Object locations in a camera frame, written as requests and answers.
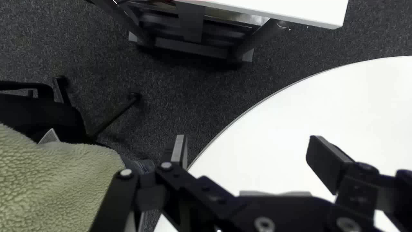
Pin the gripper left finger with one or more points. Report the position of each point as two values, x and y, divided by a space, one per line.
180 190

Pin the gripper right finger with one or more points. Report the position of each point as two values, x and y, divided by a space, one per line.
354 187

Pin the person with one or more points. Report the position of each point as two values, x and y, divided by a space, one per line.
48 190

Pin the black office chair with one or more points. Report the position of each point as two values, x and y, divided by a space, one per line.
35 112

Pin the white desk with dark frame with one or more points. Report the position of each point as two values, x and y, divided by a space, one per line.
206 35

